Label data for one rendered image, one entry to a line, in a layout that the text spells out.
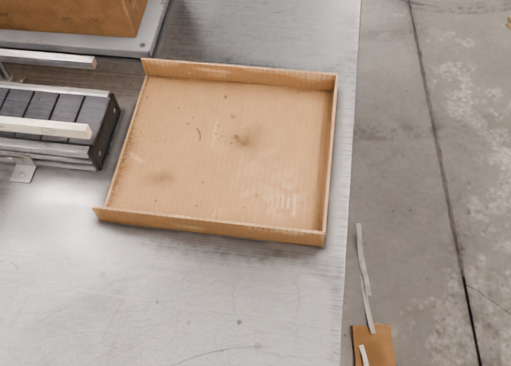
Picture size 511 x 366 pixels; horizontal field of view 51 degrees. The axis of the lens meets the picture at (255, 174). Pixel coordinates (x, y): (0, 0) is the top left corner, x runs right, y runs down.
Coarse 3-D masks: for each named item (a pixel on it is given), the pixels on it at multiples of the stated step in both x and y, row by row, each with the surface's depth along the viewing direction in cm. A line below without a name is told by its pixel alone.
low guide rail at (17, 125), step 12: (0, 120) 71; (12, 120) 71; (24, 120) 71; (36, 120) 70; (48, 120) 70; (24, 132) 72; (36, 132) 71; (48, 132) 71; (60, 132) 70; (72, 132) 70; (84, 132) 70
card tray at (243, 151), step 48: (144, 96) 82; (192, 96) 82; (240, 96) 82; (288, 96) 81; (336, 96) 76; (144, 144) 78; (192, 144) 77; (240, 144) 77; (288, 144) 77; (144, 192) 74; (192, 192) 73; (240, 192) 73; (288, 192) 73; (288, 240) 69
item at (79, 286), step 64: (192, 0) 94; (256, 0) 93; (320, 0) 92; (128, 64) 86; (256, 64) 85; (320, 64) 85; (128, 128) 80; (0, 192) 75; (64, 192) 75; (0, 256) 70; (64, 256) 70; (128, 256) 69; (192, 256) 69; (256, 256) 69; (320, 256) 68; (0, 320) 66; (64, 320) 65; (128, 320) 65; (192, 320) 65; (256, 320) 64; (320, 320) 64
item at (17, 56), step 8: (0, 56) 71; (8, 56) 70; (16, 56) 70; (24, 56) 70; (32, 56) 70; (40, 56) 70; (48, 56) 70; (56, 56) 70; (64, 56) 70; (72, 56) 70; (80, 56) 70; (88, 56) 70; (32, 64) 71; (40, 64) 71; (48, 64) 71; (56, 64) 70; (64, 64) 70; (72, 64) 70; (80, 64) 70; (88, 64) 69; (96, 64) 70
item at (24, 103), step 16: (0, 96) 77; (16, 96) 77; (32, 96) 77; (48, 96) 77; (64, 96) 77; (80, 96) 77; (96, 96) 77; (0, 112) 76; (16, 112) 76; (32, 112) 76; (48, 112) 76; (64, 112) 75; (80, 112) 75; (96, 112) 75; (96, 128) 74; (80, 144) 73
